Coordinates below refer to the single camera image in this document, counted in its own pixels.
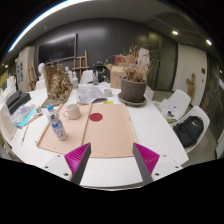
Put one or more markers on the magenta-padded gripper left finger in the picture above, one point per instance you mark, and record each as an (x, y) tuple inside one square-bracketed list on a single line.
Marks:
[(78, 156)]

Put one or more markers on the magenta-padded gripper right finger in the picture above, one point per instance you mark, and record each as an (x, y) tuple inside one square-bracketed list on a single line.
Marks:
[(146, 156)]

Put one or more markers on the white blue-capped drink bottle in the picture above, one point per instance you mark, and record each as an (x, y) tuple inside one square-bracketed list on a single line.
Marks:
[(57, 126)]

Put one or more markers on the flat round red coaster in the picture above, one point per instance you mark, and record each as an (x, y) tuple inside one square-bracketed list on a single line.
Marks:
[(96, 117)]

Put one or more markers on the white ceramic mug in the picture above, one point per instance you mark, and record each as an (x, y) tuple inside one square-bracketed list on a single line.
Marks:
[(73, 111)]

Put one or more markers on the black backpack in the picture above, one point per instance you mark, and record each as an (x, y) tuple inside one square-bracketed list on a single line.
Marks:
[(188, 130)]

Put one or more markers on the grey round pot saucer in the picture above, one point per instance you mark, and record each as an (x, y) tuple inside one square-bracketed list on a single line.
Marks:
[(131, 103)]

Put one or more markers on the small white-capped jar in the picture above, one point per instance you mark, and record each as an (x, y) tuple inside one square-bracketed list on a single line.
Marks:
[(39, 110)]

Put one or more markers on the yellow sticky note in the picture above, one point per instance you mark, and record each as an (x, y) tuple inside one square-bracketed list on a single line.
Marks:
[(107, 102)]

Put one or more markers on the open newspaper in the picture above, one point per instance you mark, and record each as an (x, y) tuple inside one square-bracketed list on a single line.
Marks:
[(90, 94)]

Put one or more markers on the white chair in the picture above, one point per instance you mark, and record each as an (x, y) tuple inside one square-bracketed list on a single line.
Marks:
[(40, 85), (181, 98), (200, 115), (86, 76)]

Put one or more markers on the grey pot with dried plant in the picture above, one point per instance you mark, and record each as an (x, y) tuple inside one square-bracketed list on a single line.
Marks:
[(133, 90)]

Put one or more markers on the colourful iridescent folder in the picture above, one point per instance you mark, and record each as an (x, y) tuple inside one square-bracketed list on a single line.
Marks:
[(23, 116)]

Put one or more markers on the small white cup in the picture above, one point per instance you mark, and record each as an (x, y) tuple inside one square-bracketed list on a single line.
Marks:
[(108, 92)]

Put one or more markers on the small green-labelled bottle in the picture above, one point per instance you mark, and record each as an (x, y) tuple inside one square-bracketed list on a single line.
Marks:
[(75, 81)]

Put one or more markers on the grey glass jug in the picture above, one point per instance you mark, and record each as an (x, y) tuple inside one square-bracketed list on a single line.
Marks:
[(95, 79)]

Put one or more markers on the wooden figure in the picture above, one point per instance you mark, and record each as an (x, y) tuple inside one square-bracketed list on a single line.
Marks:
[(191, 86)]

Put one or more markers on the cardboard box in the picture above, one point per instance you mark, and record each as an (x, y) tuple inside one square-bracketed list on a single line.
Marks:
[(116, 78)]

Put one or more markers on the wooden easel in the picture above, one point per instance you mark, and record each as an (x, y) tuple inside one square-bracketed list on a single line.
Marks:
[(81, 65)]

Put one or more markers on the white plaster bust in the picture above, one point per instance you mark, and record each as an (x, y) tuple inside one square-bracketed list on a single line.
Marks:
[(41, 70)]

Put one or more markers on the white plaster statue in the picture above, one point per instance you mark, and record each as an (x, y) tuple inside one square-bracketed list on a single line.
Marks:
[(144, 56)]

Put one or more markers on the red box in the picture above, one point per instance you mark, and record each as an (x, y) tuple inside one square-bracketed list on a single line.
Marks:
[(119, 60)]

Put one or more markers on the round ceiling spotlight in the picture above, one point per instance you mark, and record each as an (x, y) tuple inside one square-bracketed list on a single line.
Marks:
[(208, 42), (174, 32)]

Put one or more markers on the black wall screen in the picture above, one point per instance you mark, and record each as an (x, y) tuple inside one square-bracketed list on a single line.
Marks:
[(56, 48)]

